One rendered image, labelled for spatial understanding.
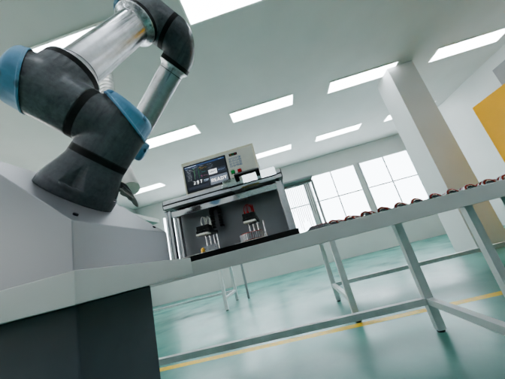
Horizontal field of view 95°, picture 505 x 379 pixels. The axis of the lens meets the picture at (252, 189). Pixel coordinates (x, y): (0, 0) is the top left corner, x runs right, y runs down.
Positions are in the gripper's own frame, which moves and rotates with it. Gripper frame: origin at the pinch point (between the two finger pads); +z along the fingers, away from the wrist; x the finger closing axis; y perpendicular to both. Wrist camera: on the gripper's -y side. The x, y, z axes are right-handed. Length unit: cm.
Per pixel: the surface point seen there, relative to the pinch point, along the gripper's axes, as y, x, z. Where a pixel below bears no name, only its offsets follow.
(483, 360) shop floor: -6, 128, 119
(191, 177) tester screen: -40, 30, -16
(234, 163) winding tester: -32, 55, -14
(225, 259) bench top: 8.9, 30.7, 28.8
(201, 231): -27.0, 26.1, 15.9
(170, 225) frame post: -37.5, 11.8, 6.4
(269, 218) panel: -36, 64, 22
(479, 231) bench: -30, 193, 79
